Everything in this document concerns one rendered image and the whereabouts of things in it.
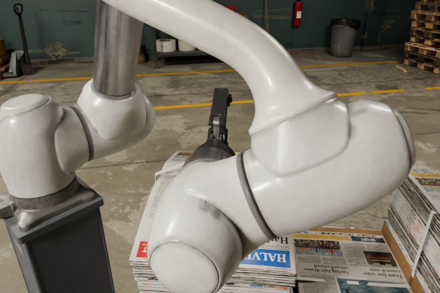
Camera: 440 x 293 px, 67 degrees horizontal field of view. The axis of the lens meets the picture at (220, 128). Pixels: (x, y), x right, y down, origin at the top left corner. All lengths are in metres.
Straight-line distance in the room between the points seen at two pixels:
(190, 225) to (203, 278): 0.05
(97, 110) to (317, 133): 0.63
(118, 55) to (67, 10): 6.41
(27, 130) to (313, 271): 0.77
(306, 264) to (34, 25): 6.86
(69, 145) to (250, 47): 0.60
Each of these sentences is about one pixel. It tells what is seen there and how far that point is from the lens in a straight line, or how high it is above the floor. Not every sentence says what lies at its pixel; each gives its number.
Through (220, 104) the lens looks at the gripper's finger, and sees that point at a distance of 0.57.
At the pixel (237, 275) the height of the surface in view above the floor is 1.06.
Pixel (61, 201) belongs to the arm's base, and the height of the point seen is 1.03.
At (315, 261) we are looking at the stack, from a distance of 1.00.
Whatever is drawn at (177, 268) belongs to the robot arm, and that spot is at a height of 1.28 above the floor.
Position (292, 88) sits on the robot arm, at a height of 1.42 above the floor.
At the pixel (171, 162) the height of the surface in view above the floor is 1.12.
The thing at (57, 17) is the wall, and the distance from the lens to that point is 7.23.
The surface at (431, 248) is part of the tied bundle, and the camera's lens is 0.91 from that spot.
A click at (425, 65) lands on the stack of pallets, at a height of 0.11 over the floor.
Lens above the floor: 1.52
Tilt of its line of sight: 24 degrees down
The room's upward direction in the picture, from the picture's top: straight up
